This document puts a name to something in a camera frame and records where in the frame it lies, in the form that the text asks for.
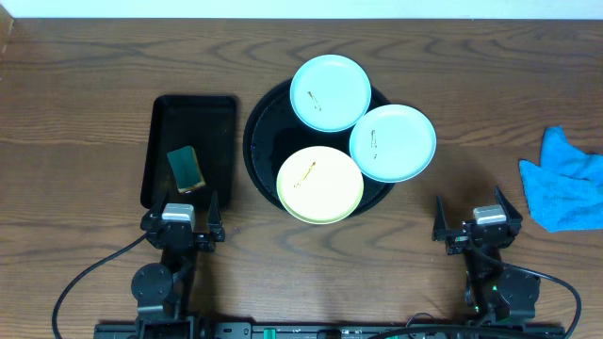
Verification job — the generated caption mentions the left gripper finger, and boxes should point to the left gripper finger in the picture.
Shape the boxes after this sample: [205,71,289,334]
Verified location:
[207,191,221,231]
[149,192,169,221]

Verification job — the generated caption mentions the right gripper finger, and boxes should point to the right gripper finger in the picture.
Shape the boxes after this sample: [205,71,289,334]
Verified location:
[495,186,522,221]
[432,196,448,234]

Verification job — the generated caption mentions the green yellow sponge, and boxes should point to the green yellow sponge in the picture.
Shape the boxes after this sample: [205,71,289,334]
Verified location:
[167,146,205,194]

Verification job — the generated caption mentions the yellow plate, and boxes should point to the yellow plate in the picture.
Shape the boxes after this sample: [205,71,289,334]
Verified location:
[276,146,365,224]

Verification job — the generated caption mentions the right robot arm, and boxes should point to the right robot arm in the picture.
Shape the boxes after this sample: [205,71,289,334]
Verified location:
[432,188,541,328]

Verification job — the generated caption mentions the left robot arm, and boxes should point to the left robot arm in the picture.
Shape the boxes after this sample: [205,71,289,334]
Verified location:
[131,193,225,338]

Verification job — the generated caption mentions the black rectangular tray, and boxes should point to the black rectangular tray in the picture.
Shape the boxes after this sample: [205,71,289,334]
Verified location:
[140,95,236,211]

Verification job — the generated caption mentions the black round tray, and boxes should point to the black round tray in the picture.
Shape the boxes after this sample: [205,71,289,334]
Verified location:
[242,77,397,218]

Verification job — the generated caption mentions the blue cloth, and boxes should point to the blue cloth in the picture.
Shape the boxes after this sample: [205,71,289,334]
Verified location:
[519,126,602,233]

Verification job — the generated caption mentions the light blue plate right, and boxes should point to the light blue plate right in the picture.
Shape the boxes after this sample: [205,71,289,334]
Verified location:
[349,105,437,183]

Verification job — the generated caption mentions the light blue plate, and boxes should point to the light blue plate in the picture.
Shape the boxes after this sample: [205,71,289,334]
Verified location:
[349,105,437,183]
[289,55,371,133]

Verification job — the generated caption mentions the light blue plate top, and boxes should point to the light blue plate top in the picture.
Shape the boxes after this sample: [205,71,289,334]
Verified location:
[289,55,371,133]

